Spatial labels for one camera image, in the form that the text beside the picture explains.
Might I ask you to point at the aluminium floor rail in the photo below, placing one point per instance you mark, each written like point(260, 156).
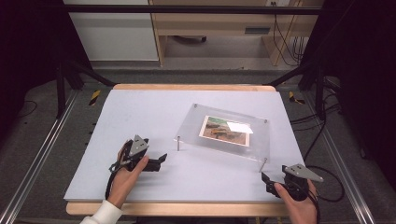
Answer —
point(345, 168)
point(40, 146)

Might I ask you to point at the black metal stand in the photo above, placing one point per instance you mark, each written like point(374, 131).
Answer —
point(320, 93)
point(60, 90)

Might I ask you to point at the clear acrylic photo frame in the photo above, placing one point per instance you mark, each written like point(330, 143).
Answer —
point(199, 127)

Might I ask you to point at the black horizontal bar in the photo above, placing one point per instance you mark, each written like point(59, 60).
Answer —
point(186, 9)

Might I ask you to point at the painted picture print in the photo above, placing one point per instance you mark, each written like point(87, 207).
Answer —
point(224, 132)

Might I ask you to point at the person's right hand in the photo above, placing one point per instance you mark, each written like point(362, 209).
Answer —
point(299, 210)

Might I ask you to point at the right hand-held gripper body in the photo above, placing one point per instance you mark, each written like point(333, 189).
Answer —
point(300, 183)

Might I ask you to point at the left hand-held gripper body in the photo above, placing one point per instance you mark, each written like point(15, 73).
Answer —
point(138, 146)

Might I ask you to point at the black curtain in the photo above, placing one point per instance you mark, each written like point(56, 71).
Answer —
point(28, 46)
point(364, 77)

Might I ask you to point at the light wooden desk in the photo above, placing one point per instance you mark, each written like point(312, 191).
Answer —
point(211, 23)

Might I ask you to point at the person's left hand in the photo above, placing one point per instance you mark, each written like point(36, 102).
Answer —
point(124, 183)

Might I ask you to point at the white cabinet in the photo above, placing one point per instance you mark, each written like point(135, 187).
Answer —
point(115, 37)

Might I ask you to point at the wooden table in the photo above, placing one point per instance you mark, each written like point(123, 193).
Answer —
point(186, 209)

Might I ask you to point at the yellow black tape strip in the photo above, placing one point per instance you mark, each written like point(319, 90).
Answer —
point(292, 98)
point(95, 97)

